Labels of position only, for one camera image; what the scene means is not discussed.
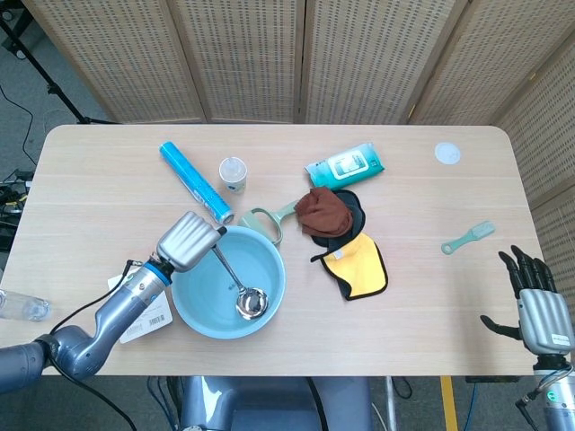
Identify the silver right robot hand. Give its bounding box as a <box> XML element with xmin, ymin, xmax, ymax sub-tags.
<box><xmin>479</xmin><ymin>244</ymin><xmax>575</xmax><ymax>358</ymax></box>

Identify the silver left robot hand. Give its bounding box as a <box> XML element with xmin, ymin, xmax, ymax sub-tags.
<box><xmin>155</xmin><ymin>210</ymin><xmax>228</xmax><ymax>273</ymax></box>

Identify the steel ladle with black handle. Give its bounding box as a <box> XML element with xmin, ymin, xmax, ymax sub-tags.
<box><xmin>210</xmin><ymin>244</ymin><xmax>270</xmax><ymax>321</ymax></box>

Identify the pale green plastic scoop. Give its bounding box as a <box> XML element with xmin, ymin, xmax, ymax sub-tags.
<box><xmin>237</xmin><ymin>199</ymin><xmax>300</xmax><ymax>248</ymax></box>

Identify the light blue plastic bowl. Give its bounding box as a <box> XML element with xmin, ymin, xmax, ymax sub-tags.
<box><xmin>171</xmin><ymin>225</ymin><xmax>288</xmax><ymax>340</ymax></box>

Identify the blue plastic wrap roll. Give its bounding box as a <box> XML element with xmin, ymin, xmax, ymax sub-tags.
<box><xmin>160</xmin><ymin>141</ymin><xmax>235</xmax><ymax>225</ymax></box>

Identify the white printed package card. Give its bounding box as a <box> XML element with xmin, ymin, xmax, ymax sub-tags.
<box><xmin>106</xmin><ymin>272</ymin><xmax>174</xmax><ymax>346</ymax></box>

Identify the pale green brush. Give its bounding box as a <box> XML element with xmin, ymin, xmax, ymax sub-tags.
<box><xmin>440</xmin><ymin>219</ymin><xmax>498</xmax><ymax>256</ymax></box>

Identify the brown cloth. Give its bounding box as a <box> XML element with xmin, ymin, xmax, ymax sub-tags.
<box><xmin>294</xmin><ymin>187</ymin><xmax>357</xmax><ymax>237</ymax></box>

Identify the clear plastic bottle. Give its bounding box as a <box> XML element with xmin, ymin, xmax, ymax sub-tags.
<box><xmin>0</xmin><ymin>289</ymin><xmax>52</xmax><ymax>322</ymax></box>

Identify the yellow and black cloth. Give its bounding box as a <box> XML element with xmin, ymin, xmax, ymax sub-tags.
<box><xmin>309</xmin><ymin>189</ymin><xmax>389</xmax><ymax>303</ymax></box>

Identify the teal wet wipes pack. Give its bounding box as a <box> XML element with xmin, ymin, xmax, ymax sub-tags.
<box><xmin>304</xmin><ymin>142</ymin><xmax>387</xmax><ymax>189</ymax></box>

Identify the grey robot torso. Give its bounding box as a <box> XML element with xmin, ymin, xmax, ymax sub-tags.
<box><xmin>179</xmin><ymin>375</ymin><xmax>374</xmax><ymax>431</ymax></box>

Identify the wicker folding screen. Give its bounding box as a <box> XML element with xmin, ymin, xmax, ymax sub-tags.
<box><xmin>22</xmin><ymin>0</ymin><xmax>575</xmax><ymax>293</ymax></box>

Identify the black tripod stand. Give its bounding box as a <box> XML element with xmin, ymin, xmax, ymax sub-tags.
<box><xmin>0</xmin><ymin>8</ymin><xmax>114</xmax><ymax>126</ymax></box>

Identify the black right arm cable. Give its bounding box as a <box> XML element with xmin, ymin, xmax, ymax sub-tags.
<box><xmin>515</xmin><ymin>365</ymin><xmax>568</xmax><ymax>409</ymax></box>

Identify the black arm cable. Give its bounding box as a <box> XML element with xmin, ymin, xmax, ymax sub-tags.
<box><xmin>515</xmin><ymin>365</ymin><xmax>568</xmax><ymax>409</ymax></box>
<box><xmin>42</xmin><ymin>258</ymin><xmax>138</xmax><ymax>431</ymax></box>

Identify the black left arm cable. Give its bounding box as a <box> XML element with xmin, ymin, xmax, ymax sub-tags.
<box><xmin>42</xmin><ymin>258</ymin><xmax>138</xmax><ymax>431</ymax></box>

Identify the black floor equipment with cables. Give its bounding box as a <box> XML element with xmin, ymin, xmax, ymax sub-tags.
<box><xmin>0</xmin><ymin>168</ymin><xmax>33</xmax><ymax>217</ymax></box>

